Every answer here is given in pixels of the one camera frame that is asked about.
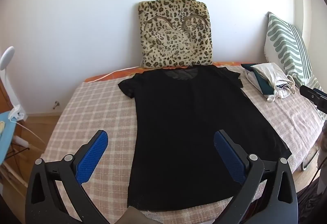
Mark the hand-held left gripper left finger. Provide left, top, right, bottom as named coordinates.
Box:
left=25, top=129, right=110, bottom=224

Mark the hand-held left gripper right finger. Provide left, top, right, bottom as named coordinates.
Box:
left=213, top=129, right=298, bottom=224

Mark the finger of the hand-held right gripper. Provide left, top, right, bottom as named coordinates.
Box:
left=300, top=85, right=327, bottom=110

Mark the black t-shirt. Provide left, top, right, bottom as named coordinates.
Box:
left=118, top=65, right=292, bottom=212

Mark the pile of folded clothes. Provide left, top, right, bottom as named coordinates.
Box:
left=245, top=63, right=297, bottom=102

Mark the dark green garment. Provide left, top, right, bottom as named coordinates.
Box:
left=241, top=63, right=265, bottom=70
left=255, top=74, right=277, bottom=95

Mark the pink checked blanket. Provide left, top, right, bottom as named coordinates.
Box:
left=42, top=67, right=324, bottom=214

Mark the green and white striped pillow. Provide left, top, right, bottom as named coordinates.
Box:
left=263, top=11, right=327, bottom=94

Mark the orange floral bed sheet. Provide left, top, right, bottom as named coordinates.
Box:
left=84, top=60, right=256, bottom=83

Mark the light blue board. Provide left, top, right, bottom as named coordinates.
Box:
left=0, top=112, right=19, bottom=166

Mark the white clip lamp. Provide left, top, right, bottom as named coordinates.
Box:
left=0, top=46, right=26, bottom=122

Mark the leopard print cushion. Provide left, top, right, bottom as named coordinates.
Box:
left=137, top=0, right=214, bottom=69

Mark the white lamp cable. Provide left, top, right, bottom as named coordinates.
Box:
left=15, top=122, right=46, bottom=144

